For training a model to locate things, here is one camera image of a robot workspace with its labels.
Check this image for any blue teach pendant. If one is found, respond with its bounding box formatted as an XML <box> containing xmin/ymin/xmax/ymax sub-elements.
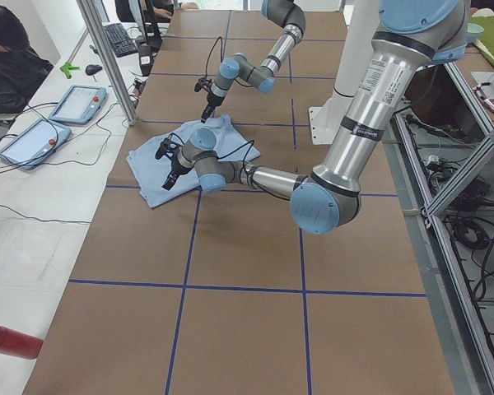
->
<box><xmin>49</xmin><ymin>85</ymin><xmax>107</xmax><ymax>125</ymax></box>
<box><xmin>0</xmin><ymin>119</ymin><xmax>72</xmax><ymax>170</ymax></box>

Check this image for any black computer mouse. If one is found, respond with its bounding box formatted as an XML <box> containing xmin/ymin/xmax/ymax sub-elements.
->
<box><xmin>85</xmin><ymin>64</ymin><xmax>103</xmax><ymax>76</ymax></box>

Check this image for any person in black jacket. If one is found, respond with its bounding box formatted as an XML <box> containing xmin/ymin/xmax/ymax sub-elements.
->
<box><xmin>0</xmin><ymin>5</ymin><xmax>54</xmax><ymax>114</ymax></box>

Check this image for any black box with label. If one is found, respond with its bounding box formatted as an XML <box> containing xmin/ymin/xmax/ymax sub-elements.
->
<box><xmin>137</xmin><ymin>43</ymin><xmax>154</xmax><ymax>77</ymax></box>

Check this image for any black computer keyboard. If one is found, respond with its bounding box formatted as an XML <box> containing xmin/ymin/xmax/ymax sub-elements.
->
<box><xmin>103</xmin><ymin>23</ymin><xmax>138</xmax><ymax>58</ymax></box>

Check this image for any red cylinder tube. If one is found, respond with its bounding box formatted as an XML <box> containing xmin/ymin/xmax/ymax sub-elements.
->
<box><xmin>0</xmin><ymin>325</ymin><xmax>44</xmax><ymax>360</ymax></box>

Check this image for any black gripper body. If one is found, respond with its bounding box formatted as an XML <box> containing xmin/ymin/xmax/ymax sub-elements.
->
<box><xmin>169</xmin><ymin>156</ymin><xmax>189</xmax><ymax>179</ymax></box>
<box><xmin>204</xmin><ymin>91</ymin><xmax>224</xmax><ymax>114</ymax></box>

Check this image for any near blue teach pendant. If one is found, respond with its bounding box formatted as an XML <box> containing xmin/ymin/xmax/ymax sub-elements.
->
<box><xmin>0</xmin><ymin>119</ymin><xmax>72</xmax><ymax>170</ymax></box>

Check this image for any green plastic tool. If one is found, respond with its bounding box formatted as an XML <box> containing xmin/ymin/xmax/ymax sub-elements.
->
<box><xmin>59</xmin><ymin>62</ymin><xmax>80</xmax><ymax>79</ymax></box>

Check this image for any aluminium lattice frame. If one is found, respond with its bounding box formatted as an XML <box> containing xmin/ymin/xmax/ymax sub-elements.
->
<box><xmin>387</xmin><ymin>53</ymin><xmax>494</xmax><ymax>394</ymax></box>

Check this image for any black cable bundle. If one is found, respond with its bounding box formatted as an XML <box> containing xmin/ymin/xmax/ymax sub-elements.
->
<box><xmin>411</xmin><ymin>114</ymin><xmax>494</xmax><ymax>305</ymax></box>

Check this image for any aluminium frame post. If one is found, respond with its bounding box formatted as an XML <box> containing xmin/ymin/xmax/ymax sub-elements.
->
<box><xmin>77</xmin><ymin>0</ymin><xmax>137</xmax><ymax>126</ymax></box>

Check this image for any far blue teach pendant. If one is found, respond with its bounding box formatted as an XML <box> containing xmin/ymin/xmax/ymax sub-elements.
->
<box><xmin>49</xmin><ymin>85</ymin><xmax>107</xmax><ymax>125</ymax></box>

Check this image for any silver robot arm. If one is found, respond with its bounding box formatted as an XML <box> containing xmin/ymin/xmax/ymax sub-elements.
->
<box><xmin>194</xmin><ymin>0</ymin><xmax>306</xmax><ymax>123</ymax></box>
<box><xmin>156</xmin><ymin>1</ymin><xmax>470</xmax><ymax>235</ymax></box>

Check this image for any light blue t-shirt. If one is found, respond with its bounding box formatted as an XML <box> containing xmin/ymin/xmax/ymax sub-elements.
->
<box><xmin>127</xmin><ymin>114</ymin><xmax>260</xmax><ymax>208</ymax></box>

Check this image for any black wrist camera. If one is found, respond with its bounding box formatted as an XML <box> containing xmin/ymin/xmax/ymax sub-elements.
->
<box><xmin>155</xmin><ymin>137</ymin><xmax>179</xmax><ymax>160</ymax></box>

